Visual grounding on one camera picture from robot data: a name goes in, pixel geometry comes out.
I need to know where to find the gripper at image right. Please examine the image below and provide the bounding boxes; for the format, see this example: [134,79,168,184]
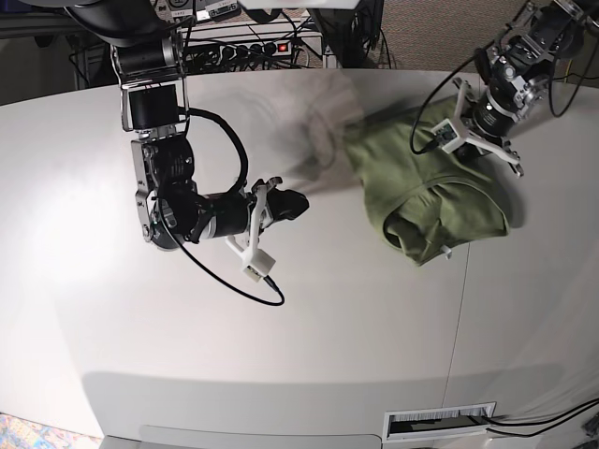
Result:
[451,78,524,178]

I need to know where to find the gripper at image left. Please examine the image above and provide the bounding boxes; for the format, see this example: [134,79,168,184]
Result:
[200,177,310,240]

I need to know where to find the green T-shirt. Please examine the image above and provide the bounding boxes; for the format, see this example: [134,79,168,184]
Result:
[343,105,510,267]

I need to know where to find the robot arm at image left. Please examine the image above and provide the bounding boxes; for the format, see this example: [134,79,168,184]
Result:
[66,1,310,251]

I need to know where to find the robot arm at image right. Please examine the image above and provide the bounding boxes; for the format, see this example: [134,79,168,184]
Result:
[432,1,598,177]

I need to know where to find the white power strip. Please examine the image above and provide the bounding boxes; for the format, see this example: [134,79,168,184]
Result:
[191,40,294,60]

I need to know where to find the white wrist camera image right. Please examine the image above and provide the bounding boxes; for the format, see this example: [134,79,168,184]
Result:
[431,118,469,153]

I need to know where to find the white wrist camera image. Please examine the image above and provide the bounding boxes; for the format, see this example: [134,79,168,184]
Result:
[241,250,276,282]
[431,118,469,153]

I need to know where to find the black camera cable image right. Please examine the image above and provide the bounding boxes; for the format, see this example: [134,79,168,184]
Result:
[408,41,492,155]

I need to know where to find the black camera cable image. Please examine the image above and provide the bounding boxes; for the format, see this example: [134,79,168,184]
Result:
[408,41,492,155]
[153,108,286,308]

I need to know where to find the black camera cable image left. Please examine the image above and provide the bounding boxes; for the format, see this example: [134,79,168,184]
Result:
[153,108,286,308]

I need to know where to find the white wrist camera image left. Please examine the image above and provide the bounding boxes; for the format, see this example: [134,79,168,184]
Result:
[241,250,276,282]

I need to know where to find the table cable grommet slot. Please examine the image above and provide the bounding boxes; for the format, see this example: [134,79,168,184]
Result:
[383,402,497,443]

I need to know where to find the black cable at grommet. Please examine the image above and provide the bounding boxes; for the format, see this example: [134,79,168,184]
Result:
[486,399,599,439]

